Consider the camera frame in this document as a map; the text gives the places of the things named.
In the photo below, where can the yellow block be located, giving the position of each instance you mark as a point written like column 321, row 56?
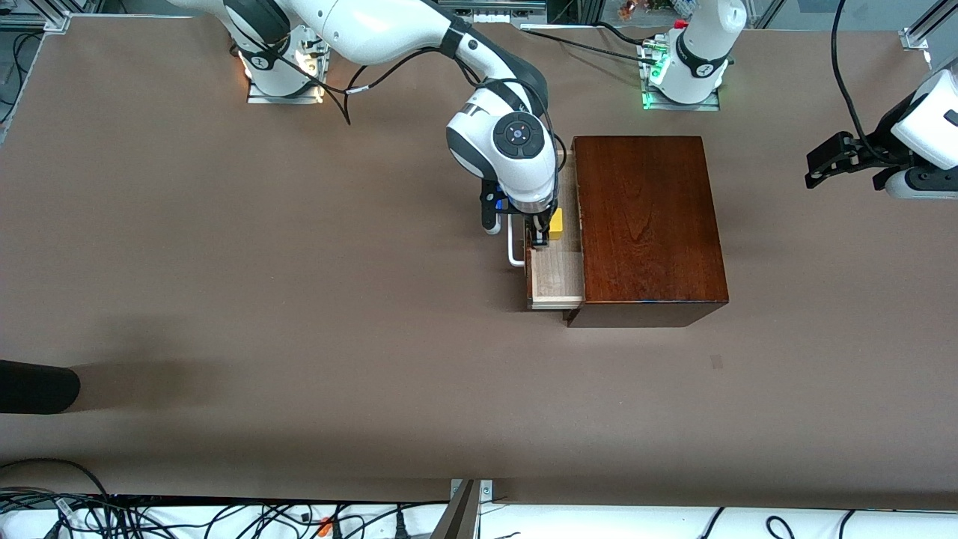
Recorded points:
column 557, row 223

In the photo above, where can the wooden drawer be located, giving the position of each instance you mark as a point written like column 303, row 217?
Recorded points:
column 557, row 277

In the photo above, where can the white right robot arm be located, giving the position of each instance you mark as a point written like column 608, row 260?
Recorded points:
column 374, row 30

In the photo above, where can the aluminium profile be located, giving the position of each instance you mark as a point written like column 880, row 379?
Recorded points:
column 914, row 37

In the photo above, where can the dark wooden box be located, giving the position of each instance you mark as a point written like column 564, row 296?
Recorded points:
column 644, row 224

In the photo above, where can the white power strip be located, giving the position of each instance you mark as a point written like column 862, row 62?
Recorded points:
column 490, row 16

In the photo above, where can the dark metal bar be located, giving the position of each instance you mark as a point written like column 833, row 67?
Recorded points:
column 458, row 516

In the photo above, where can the black plug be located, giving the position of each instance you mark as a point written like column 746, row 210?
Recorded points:
column 400, row 528

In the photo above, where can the orange plug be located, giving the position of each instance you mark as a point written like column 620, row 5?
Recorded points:
column 324, row 528

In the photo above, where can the black cylinder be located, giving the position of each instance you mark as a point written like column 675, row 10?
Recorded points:
column 37, row 385

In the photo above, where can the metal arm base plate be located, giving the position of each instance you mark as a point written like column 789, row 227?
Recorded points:
column 299, row 99
column 658, row 107

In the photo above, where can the grey metal bracket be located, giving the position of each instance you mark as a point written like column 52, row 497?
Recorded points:
column 486, row 490

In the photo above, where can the aluminium frame corner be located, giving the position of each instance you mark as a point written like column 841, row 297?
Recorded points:
column 52, row 19

